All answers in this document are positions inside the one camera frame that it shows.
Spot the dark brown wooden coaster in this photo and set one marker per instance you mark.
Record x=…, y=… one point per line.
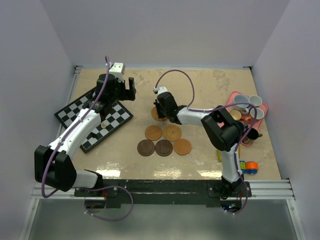
x=145, y=147

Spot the round light cork coaster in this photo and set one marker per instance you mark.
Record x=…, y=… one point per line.
x=172, y=133

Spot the pink tray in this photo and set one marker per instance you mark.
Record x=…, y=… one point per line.
x=257, y=124

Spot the grey white cup lower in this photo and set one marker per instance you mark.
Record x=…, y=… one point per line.
x=257, y=113

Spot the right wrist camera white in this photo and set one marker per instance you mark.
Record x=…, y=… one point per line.
x=159, y=90

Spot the beige chess pawn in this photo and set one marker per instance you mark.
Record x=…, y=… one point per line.
x=103, y=125

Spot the grey white cup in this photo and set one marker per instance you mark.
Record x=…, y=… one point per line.
x=255, y=100
x=257, y=113

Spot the large white mug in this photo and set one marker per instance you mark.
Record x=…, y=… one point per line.
x=241, y=103

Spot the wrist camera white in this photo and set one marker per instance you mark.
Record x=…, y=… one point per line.
x=117, y=70
x=159, y=90

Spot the light orange wooden coaster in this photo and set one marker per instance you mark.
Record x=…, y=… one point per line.
x=182, y=147

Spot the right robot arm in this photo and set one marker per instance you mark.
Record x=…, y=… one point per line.
x=222, y=130

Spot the yellow green wooden block toy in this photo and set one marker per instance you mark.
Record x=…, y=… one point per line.
x=219, y=157

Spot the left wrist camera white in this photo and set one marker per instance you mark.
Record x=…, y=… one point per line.
x=117, y=70

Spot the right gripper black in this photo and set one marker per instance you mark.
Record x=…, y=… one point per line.
x=157, y=105

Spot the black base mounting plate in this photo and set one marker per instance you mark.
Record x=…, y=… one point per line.
x=210, y=193

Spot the orange blue toy car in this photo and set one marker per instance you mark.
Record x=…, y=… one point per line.
x=249, y=167

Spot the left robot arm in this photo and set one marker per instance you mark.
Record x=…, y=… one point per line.
x=101, y=115

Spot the black white chessboard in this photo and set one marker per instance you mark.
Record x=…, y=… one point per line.
x=118, y=116

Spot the scalloped light cork coaster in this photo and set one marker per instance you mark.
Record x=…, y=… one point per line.
x=154, y=115

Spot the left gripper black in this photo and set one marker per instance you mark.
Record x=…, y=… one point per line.
x=127, y=94

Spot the black cup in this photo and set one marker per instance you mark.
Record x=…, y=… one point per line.
x=251, y=136

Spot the grey white cup upper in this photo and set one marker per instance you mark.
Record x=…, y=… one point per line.
x=255, y=100

